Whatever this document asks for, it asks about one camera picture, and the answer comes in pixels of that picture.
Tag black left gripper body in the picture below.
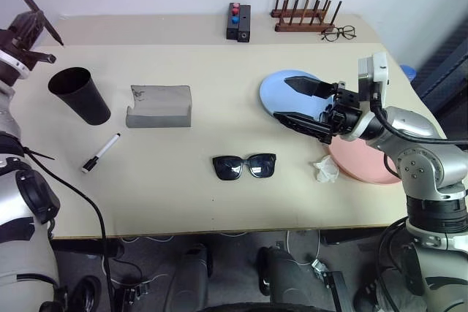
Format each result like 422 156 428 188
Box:
0 25 38 61

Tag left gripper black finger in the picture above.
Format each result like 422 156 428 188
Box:
26 50 57 64
9 9 48 41

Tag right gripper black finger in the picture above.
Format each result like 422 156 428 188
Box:
273 110 331 142
284 75 336 99

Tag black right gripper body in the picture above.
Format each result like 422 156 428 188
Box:
320 80 363 145

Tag pink plate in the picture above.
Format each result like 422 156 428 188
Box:
327 136 403 185

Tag black sunglasses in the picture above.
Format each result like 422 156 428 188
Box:
212 152 277 182

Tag white marker with black cap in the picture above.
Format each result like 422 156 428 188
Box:
81 132 122 175

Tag black plastic cup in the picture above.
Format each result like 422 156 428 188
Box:
48 66 112 126

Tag light blue plate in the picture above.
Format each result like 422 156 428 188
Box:
259 69 336 125

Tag crumpled white tissue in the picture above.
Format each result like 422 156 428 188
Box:
312 155 341 184

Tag thin-framed clear eyeglasses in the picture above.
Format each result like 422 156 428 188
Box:
320 25 358 42

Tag wooden peg rack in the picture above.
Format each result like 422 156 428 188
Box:
271 0 344 34

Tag plain black box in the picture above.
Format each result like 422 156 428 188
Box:
237 4 252 43

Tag black box with coloured knobs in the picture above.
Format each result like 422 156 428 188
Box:
226 2 242 40

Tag dark ribbed object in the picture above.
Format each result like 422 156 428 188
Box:
415 15 468 115

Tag metal caster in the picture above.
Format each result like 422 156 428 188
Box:
310 259 332 282

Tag dark rounded shape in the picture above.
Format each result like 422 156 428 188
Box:
257 246 330 312
162 243 215 312

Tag black wheel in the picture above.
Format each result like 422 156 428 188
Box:
67 275 102 312

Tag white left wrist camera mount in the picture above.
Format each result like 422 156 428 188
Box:
0 50 29 80

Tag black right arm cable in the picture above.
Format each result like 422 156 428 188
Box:
369 91 450 180

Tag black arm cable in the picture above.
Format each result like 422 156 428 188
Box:
21 145 114 312
369 91 450 180

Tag black table frame bar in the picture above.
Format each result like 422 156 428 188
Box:
320 229 388 247
50 240 125 259

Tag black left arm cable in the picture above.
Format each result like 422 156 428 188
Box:
21 145 114 312

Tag black metal frame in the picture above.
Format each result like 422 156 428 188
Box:
321 270 354 312

